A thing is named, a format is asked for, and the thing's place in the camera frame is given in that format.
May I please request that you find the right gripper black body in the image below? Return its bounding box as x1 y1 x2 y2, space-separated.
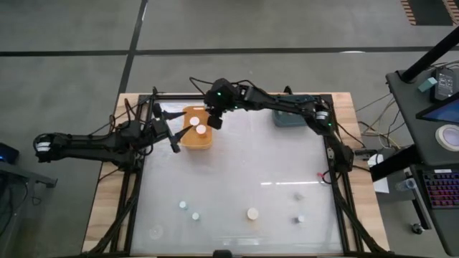
204 77 240 130

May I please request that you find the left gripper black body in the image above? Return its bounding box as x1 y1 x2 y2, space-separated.
149 102 181 154

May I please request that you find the orange plastic bin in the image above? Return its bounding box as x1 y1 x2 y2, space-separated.
180 105 214 151

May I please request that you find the teal plastic bin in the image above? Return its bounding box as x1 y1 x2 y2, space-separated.
271 93 320 128

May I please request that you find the grey cart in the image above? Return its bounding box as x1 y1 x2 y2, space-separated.
0 160 58 248

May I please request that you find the black device with blue light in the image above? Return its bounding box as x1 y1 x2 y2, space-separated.
0 142 20 166

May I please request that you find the white paper sheet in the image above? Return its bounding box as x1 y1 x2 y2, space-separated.
366 153 390 194

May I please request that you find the dark grey workstation desk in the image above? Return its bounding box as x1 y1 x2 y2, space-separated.
385 67 459 257

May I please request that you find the black stand beam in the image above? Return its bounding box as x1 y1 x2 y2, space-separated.
369 145 424 183

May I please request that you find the clear plastic water bottle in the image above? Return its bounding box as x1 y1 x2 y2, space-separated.
394 178 419 193

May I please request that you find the small teal container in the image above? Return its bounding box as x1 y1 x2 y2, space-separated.
417 76 439 94

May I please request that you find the black stand pole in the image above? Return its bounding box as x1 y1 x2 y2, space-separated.
399 25 459 84

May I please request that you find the white tape roll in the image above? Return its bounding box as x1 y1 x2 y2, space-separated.
435 123 459 152

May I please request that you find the black electronic device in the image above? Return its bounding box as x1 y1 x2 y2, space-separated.
429 67 457 102

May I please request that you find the tablet with blue screen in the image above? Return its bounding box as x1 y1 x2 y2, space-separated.
415 92 459 125

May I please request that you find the black mat with orange stripes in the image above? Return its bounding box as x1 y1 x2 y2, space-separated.
400 0 459 27

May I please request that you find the black backlit keyboard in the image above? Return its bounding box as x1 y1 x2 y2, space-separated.
422 168 459 209

